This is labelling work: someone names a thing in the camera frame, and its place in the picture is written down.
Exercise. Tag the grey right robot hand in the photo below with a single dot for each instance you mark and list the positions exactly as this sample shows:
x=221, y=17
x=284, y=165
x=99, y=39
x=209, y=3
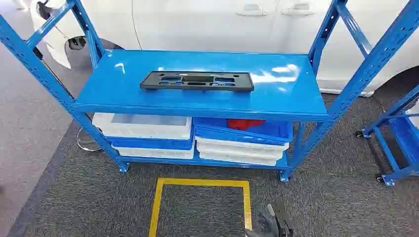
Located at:
x=266, y=224

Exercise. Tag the black plastic plate bracket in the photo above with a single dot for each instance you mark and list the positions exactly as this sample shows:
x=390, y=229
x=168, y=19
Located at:
x=150, y=83

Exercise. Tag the large blue plastic bin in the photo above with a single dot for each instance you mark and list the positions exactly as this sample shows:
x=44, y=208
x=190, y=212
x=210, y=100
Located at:
x=229, y=134

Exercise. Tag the red plastic part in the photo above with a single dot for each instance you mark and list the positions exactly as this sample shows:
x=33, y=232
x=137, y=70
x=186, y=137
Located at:
x=244, y=124

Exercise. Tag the yellow floor tape square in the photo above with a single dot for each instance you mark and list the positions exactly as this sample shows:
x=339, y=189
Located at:
x=157, y=209

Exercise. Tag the clear white plastic bin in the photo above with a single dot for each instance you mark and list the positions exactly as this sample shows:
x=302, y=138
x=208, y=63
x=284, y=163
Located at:
x=144, y=129

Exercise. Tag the blue wheeled rack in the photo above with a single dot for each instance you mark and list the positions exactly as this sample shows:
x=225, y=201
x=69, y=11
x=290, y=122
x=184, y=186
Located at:
x=406, y=137

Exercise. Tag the blue steel shelf rack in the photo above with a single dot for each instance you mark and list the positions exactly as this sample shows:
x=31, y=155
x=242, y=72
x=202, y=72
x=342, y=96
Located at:
x=131, y=88

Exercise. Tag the chrome round stand base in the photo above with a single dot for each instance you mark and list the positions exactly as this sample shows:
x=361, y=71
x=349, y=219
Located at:
x=85, y=145

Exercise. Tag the white car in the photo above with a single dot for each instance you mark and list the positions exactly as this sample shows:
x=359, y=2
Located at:
x=196, y=23

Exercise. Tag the thin black stand pole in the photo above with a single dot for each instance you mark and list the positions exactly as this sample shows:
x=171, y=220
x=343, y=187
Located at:
x=57, y=77

